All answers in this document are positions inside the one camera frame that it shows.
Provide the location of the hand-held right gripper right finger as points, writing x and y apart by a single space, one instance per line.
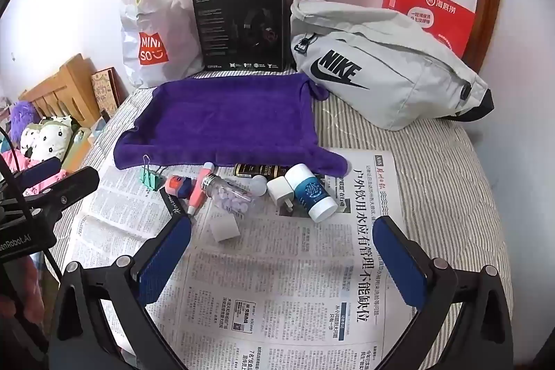
396 261

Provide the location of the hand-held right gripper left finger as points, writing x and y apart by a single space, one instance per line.
167 253

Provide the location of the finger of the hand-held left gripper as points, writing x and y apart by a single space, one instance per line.
73 184
43 169

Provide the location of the black bookmark strip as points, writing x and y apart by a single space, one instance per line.
167 201

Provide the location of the blue orange correction tape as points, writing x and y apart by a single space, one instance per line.
180 186

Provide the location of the green binder clip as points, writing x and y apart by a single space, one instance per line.
149 178

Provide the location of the clear bottle with purple tablets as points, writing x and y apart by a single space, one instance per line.
230 201

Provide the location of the white blue bottle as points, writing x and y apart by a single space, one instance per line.
310 192

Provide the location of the white charger plug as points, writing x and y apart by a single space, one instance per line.
279 190

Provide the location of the person's left hand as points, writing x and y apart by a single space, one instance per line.
19 283

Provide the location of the white dotted plush toy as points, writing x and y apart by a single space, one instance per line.
47 136

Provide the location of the pink cloth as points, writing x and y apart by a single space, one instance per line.
8 163

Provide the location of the pale green box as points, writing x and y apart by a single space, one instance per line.
80 140

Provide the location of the pink white pen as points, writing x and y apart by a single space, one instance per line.
197 192

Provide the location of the wooden headboard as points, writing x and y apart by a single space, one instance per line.
65 84

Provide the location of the brown patterned box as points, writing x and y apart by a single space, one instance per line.
104 90

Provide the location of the newspaper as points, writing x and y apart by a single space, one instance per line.
269 266

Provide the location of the small white translucent bottle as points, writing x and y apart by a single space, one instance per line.
259 186

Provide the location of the black gold tube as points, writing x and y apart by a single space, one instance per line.
260 170

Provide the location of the purple towel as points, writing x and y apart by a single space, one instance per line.
225 118

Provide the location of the grey waist bag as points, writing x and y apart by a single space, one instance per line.
412 84

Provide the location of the white plastic shopping bag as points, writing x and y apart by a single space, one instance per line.
147 14

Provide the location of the black headset box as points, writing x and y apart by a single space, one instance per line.
217 27

